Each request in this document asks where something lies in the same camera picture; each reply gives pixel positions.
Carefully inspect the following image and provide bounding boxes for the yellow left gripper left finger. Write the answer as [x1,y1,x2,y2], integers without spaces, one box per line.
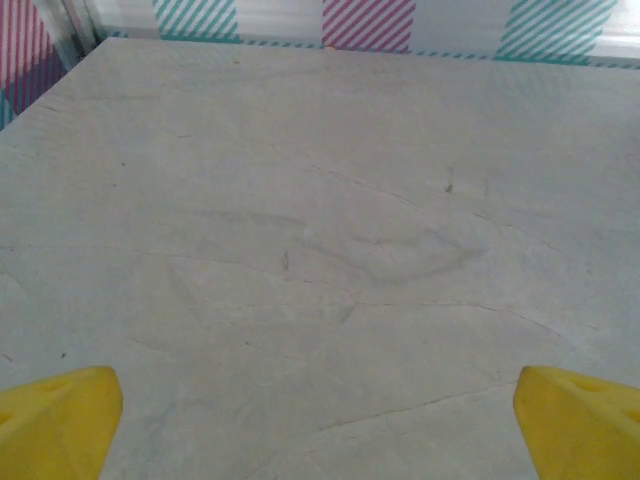
[0,365,124,480]

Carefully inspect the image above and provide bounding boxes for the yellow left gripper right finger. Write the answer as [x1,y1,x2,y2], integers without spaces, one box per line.
[515,364,640,480]

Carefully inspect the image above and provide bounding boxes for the aluminium corner post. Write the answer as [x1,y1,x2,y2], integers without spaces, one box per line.
[59,0,109,54]

